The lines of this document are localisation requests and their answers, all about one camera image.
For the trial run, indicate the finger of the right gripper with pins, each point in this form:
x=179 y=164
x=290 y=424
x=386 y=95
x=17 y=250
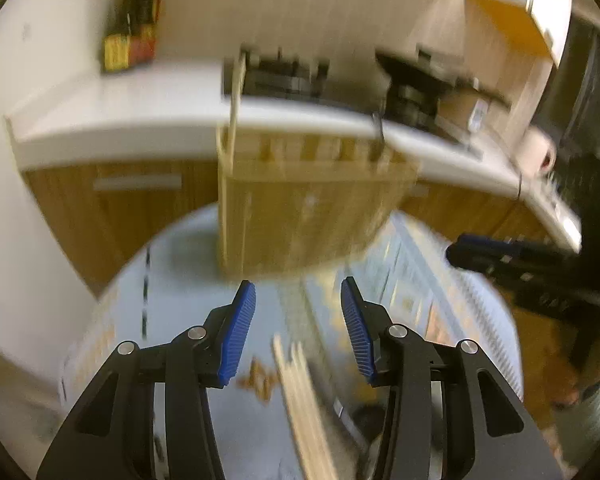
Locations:
x=488 y=244
x=498 y=270

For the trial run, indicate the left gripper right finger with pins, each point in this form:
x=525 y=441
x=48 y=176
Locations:
x=488 y=434

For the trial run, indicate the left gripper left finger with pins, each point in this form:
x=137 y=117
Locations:
x=109 y=433

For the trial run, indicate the wooden chopstick bundle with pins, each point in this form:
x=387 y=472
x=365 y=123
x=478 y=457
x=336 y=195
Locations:
x=303 y=413

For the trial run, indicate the blue patterned tablecloth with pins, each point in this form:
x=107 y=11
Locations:
x=174 y=281

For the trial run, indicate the white paper roll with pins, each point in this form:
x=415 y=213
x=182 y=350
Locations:
x=535 y=154

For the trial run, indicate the black wok pan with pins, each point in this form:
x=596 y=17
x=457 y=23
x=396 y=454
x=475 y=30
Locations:
x=431 y=80

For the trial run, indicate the black gas stove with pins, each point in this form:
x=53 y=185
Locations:
x=283 y=78

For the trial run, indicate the wooden base cabinet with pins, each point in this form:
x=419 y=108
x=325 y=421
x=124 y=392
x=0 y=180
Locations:
x=100 y=231

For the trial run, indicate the beige plastic utensil basket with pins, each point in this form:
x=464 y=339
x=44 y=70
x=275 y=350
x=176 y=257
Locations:
x=293 y=200

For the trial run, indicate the dark soy sauce bottle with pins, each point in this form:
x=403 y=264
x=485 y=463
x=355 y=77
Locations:
x=116 y=46

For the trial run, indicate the white refrigerator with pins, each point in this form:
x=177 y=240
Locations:
x=45 y=46

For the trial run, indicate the yellow label oil bottle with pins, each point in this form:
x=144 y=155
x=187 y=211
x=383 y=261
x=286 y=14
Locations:
x=144 y=17

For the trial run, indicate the metal drawer handle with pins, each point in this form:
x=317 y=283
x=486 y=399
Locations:
x=138 y=182

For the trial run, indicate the white orange wall cabinet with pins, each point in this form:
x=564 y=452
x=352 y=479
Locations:
x=517 y=15

